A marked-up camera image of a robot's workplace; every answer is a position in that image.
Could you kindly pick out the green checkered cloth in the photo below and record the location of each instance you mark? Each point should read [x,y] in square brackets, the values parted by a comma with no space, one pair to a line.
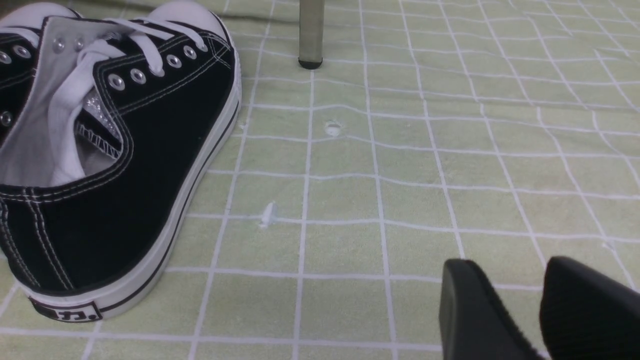
[503,131]

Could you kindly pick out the black white canvas sneaker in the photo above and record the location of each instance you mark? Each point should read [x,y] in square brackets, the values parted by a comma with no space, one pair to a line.
[20,38]
[122,121]

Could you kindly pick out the black white canvas sneaker right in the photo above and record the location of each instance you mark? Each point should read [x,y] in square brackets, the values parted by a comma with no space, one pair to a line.
[122,121]

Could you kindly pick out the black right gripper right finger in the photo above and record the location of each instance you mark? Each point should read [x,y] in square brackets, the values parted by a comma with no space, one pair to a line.
[586,315]

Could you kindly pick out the silver metal shoe rack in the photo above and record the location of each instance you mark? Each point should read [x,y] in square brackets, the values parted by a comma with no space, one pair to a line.
[311,25]

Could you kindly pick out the black white canvas sneaker left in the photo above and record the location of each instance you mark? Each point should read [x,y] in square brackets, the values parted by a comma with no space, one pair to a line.
[20,38]

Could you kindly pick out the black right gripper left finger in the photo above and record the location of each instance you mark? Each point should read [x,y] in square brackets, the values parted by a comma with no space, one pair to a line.
[474,324]

